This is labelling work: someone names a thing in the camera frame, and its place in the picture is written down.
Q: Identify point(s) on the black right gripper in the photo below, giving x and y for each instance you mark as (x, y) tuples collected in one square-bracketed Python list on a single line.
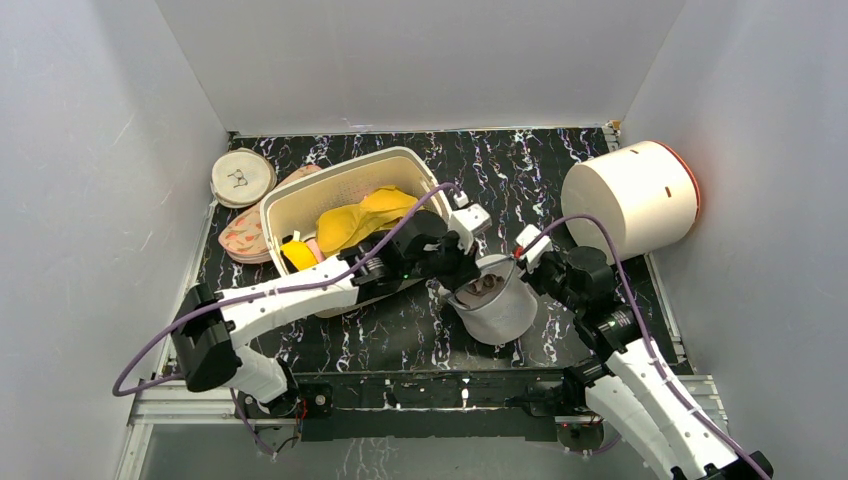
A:
[(538, 278)]

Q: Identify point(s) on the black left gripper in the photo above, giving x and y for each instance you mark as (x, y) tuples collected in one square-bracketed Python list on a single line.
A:
[(464, 267)]

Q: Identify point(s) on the white mesh bag blue zipper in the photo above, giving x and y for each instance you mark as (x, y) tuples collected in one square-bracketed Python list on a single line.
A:
[(498, 319)]

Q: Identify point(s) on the brown bra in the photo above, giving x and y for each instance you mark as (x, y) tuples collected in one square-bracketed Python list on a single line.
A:
[(487, 285)]

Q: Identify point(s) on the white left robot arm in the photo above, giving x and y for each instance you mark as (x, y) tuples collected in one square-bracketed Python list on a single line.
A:
[(213, 330)]

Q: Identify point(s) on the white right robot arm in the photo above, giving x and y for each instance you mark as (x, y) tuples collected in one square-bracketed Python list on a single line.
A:
[(626, 380)]

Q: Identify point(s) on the yellow bra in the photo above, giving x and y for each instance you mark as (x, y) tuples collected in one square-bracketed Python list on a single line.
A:
[(346, 226)]

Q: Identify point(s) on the cream plastic laundry basket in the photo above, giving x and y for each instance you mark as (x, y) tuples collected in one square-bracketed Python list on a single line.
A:
[(296, 206)]

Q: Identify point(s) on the floral peach mesh laundry bag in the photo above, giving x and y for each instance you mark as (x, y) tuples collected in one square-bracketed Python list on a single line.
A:
[(243, 239)]

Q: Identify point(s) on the round beige mesh laundry bag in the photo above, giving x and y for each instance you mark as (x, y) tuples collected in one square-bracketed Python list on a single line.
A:
[(241, 178)]

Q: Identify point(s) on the white cylindrical drum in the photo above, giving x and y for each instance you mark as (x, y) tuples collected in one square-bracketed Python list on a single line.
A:
[(644, 195)]

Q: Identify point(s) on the pink garment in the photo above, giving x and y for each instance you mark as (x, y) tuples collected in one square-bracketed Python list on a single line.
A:
[(314, 248)]

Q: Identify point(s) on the yellow padded cup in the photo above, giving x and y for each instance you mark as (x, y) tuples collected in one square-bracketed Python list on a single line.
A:
[(296, 256)]

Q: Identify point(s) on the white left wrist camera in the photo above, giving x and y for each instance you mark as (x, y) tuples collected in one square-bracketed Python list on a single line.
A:
[(469, 223)]

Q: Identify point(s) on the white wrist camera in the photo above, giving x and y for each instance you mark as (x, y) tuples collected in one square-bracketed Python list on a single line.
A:
[(531, 245), (469, 223)]

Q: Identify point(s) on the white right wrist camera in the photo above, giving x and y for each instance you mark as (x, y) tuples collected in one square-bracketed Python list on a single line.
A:
[(531, 245)]

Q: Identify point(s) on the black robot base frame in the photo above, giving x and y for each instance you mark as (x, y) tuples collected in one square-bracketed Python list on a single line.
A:
[(512, 403)]

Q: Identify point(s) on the aluminium rail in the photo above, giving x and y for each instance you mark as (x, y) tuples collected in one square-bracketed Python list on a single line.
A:
[(169, 404)]

